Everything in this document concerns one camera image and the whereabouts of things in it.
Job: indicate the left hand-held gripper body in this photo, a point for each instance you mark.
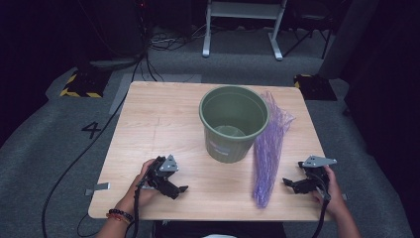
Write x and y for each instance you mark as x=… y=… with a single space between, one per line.
x=166 y=165

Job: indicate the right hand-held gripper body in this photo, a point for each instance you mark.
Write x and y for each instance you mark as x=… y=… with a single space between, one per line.
x=317 y=175

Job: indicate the purple plastic bag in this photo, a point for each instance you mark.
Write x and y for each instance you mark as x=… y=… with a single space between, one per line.
x=269 y=155

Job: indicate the green plastic bucket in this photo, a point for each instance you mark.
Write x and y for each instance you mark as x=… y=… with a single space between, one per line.
x=231 y=109

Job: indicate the person's right hand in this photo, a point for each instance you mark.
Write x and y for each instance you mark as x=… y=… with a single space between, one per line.
x=335 y=198

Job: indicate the person's left hand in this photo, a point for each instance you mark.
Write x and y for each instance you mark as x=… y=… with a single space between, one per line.
x=133 y=196

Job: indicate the grey tape piece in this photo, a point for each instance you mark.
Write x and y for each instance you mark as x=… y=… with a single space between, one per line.
x=99 y=187
x=344 y=197

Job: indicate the black yellow striped floor plate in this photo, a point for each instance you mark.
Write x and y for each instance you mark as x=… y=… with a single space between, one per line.
x=315 y=87
x=87 y=84

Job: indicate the grey curtain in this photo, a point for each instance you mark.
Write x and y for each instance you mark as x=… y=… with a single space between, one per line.
x=350 y=36

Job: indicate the black equipment rack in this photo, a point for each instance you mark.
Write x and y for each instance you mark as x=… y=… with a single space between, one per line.
x=109 y=29

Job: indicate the black folding stand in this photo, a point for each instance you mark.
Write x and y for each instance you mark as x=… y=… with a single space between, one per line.
x=313 y=23

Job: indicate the white metal stand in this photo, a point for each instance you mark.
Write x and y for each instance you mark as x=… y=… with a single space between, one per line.
x=242 y=10

